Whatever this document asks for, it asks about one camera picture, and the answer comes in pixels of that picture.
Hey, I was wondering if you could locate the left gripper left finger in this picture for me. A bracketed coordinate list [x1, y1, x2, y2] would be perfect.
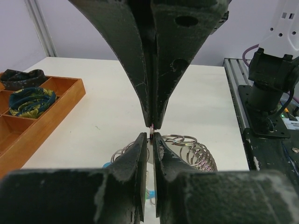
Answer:
[93, 133, 147, 224]

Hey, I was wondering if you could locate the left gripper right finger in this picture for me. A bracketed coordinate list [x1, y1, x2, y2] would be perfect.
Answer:
[153, 133, 199, 224]

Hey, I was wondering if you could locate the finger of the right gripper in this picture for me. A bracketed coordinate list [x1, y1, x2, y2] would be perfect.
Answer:
[71, 0, 152, 127]
[151, 0, 229, 129]

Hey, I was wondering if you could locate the metal key organiser disc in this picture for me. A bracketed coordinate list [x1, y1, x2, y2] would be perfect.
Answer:
[101, 123, 218, 206]

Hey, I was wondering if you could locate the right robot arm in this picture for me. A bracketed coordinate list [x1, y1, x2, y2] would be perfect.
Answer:
[72, 0, 299, 138]

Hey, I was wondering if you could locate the wooden compartment tray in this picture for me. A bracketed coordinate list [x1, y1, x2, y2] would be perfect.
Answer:
[0, 76, 85, 177]

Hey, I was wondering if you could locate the blue yellow rolled band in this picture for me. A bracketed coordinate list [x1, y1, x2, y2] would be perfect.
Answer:
[9, 87, 57, 119]

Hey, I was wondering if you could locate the black rolled band right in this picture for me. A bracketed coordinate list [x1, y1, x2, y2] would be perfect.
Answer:
[0, 69, 47, 91]

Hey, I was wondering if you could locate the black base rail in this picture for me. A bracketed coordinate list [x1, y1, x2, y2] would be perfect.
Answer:
[234, 85, 299, 180]

